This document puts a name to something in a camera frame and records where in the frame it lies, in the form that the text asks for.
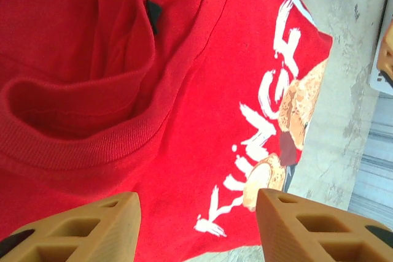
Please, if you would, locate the white plastic basket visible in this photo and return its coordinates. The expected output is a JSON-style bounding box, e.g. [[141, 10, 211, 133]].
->
[[367, 10, 393, 94]]

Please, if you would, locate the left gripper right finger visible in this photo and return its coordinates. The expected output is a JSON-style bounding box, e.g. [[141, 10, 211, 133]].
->
[[256, 188, 393, 262]]

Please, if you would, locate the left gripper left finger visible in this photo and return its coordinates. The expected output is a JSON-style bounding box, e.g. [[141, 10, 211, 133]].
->
[[0, 192, 142, 262]]

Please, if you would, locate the tan cloth pile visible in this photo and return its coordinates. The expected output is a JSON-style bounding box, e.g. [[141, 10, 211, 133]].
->
[[376, 24, 393, 80]]

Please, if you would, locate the red t-shirt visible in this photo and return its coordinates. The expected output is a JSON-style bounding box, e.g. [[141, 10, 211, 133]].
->
[[0, 0, 334, 262]]

